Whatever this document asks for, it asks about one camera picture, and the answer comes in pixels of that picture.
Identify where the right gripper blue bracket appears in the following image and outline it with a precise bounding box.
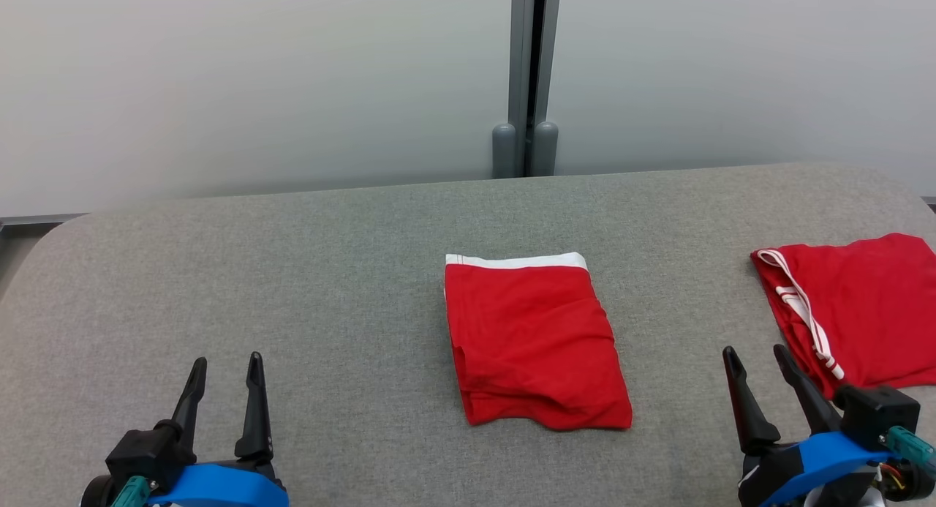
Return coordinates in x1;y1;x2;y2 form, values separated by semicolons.
722;343;894;507

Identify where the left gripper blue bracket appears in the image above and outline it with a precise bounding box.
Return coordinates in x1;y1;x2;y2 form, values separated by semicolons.
148;350;292;507

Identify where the red basketball jersey white trim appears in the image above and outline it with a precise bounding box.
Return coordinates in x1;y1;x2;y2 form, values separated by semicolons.
751;233;936;399

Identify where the red shorts white stripe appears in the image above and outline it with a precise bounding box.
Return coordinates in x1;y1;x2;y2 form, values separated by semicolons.
443;252;634;431

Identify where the grey fabric sofa cushion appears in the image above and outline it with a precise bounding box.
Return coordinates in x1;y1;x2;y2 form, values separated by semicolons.
0;162;936;507

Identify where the teal plug left camera cable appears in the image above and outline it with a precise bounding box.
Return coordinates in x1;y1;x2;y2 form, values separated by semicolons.
110;476;152;507

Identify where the teal plug camera cable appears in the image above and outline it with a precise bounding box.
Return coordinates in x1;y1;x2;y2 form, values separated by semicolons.
110;476;152;507
881;425;936;470

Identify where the teal plug right camera cable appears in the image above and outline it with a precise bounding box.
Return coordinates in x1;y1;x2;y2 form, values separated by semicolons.
881;425;936;470

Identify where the grey rounded post foot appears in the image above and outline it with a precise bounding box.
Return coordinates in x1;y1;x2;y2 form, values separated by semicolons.
532;121;560;178
491;123;518;179

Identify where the grey metal wall post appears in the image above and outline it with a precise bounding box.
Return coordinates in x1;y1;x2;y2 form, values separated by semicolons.
508;0;562;180

